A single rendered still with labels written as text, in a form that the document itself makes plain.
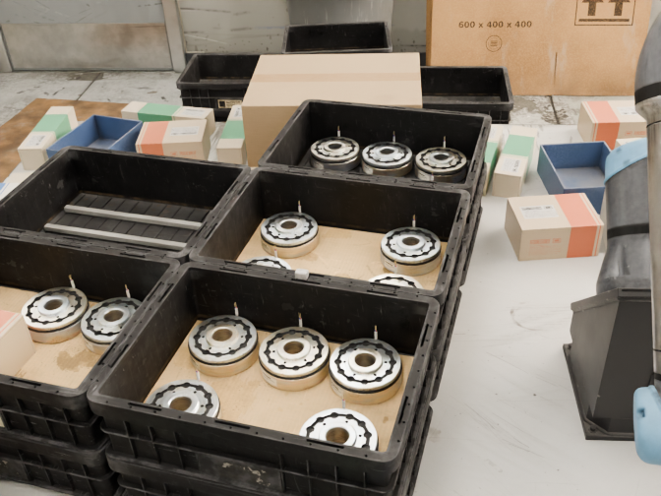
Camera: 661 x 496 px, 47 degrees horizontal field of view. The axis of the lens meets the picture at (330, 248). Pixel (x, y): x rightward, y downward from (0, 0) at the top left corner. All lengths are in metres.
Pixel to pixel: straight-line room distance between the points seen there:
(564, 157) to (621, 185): 0.70
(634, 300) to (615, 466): 0.28
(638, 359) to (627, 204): 0.22
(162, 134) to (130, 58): 2.54
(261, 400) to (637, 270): 0.55
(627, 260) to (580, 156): 0.76
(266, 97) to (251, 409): 0.87
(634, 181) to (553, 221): 0.41
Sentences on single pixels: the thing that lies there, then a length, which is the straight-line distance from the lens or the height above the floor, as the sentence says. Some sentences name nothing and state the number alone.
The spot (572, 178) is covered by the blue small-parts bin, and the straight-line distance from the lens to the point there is 1.86.
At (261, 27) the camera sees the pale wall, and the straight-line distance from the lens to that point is 4.23.
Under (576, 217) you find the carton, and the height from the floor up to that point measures 0.77.
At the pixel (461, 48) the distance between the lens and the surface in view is 3.91.
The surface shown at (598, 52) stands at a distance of 4.00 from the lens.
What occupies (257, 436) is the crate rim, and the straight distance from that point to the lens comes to 0.92.
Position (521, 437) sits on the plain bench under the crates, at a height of 0.70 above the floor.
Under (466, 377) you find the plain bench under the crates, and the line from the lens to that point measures 1.31.
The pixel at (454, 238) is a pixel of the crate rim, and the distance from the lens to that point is 1.21.
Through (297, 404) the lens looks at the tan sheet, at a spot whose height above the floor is 0.83.
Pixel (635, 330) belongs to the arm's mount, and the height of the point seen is 0.92.
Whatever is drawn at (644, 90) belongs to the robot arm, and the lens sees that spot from 0.81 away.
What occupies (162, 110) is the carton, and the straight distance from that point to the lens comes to 2.10.
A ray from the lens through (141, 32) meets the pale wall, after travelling 4.38.
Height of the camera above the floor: 1.62
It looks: 35 degrees down
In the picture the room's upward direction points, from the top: 3 degrees counter-clockwise
